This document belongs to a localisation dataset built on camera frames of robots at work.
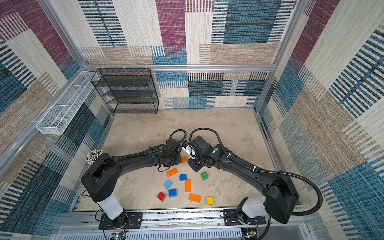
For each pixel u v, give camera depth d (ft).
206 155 1.93
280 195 1.32
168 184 2.80
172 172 2.87
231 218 2.39
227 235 2.30
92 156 2.48
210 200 2.49
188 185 2.73
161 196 2.55
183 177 2.88
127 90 3.57
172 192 2.70
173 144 2.32
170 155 2.38
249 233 2.32
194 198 2.61
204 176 2.75
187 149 2.34
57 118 2.34
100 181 1.51
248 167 1.53
